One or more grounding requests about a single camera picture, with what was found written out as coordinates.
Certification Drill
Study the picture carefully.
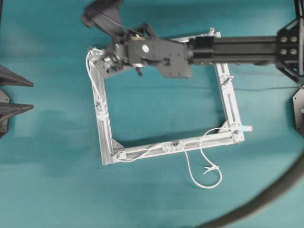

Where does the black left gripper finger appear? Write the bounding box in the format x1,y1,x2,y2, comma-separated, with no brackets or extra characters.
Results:
0,65,34,87
6,103,34,119

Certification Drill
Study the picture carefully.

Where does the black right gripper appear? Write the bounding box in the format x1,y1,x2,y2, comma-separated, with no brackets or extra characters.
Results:
80,0,157,76

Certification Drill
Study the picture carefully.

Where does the white cable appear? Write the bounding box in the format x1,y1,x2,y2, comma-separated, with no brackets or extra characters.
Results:
85,48,238,190

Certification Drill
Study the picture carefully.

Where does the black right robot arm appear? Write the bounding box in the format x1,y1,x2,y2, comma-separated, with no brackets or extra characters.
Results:
80,0,304,83

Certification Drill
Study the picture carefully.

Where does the clear pin top left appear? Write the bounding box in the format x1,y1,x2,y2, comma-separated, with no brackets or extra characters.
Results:
87,47,104,62

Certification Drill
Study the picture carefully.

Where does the clear pin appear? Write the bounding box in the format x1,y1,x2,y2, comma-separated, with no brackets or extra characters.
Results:
219,74,234,91
112,151,127,162
87,47,104,62
95,101,107,121
162,140,186,153
229,123,253,138
207,27,221,38

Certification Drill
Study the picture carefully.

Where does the clear pin left middle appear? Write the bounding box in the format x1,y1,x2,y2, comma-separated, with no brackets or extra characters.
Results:
95,101,107,121

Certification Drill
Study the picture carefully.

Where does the clear pin top right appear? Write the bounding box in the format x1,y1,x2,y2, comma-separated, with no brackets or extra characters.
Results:
207,27,221,38

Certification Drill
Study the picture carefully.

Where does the clear pin right middle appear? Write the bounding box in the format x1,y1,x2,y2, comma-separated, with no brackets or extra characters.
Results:
219,74,234,91

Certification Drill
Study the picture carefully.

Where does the clear pin bottom middle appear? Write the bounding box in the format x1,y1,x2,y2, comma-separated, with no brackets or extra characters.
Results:
162,140,186,153

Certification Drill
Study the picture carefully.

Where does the clear pin bottom left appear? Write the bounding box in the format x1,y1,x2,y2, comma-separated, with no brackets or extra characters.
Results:
112,151,127,162

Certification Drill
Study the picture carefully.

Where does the clear pin bottom right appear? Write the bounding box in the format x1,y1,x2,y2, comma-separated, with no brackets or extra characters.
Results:
229,123,253,138

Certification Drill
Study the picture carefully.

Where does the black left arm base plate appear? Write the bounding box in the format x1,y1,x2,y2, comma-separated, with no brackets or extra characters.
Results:
0,90,10,138

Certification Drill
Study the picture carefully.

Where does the silver aluminium extrusion frame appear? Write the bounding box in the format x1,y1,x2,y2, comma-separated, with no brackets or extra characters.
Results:
89,36,244,165

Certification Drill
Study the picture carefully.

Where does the black vertical frame post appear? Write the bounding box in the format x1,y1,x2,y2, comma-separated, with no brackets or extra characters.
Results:
294,0,304,19

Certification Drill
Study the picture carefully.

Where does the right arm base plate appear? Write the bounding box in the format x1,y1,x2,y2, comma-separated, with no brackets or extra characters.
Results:
292,86,304,137

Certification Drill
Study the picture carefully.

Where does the thick black hose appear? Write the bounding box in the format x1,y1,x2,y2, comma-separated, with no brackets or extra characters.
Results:
197,136,304,228

